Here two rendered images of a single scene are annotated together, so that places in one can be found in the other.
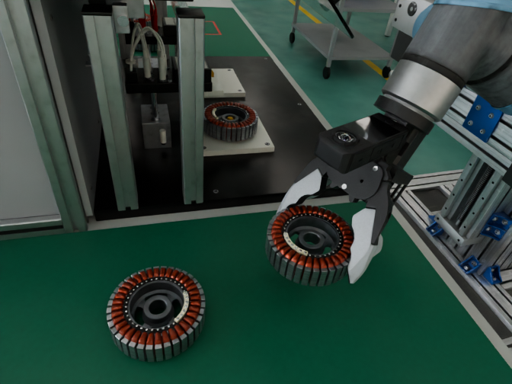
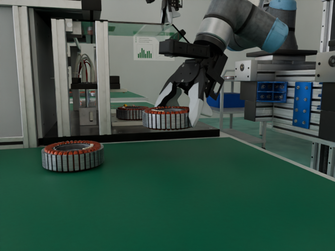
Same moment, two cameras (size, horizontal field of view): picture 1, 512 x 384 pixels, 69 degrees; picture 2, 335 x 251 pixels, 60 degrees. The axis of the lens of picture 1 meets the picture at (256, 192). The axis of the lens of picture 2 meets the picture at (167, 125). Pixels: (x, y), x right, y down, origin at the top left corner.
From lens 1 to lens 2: 0.39 m
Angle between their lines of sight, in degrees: 30
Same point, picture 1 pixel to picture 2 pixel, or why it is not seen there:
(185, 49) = (98, 35)
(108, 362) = (38, 174)
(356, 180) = (188, 74)
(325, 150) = (162, 45)
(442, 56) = (215, 11)
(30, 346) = not seen: outside the picture
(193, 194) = (105, 129)
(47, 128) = (25, 74)
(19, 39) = (21, 27)
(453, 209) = not seen: hidden behind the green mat
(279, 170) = not seen: hidden behind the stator
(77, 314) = (23, 164)
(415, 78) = (206, 22)
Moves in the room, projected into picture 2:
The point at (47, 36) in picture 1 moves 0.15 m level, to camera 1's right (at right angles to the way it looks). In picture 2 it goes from (33, 26) to (98, 25)
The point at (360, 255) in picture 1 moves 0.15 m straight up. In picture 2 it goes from (193, 106) to (194, 26)
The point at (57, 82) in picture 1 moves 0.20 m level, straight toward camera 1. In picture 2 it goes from (34, 50) to (40, 39)
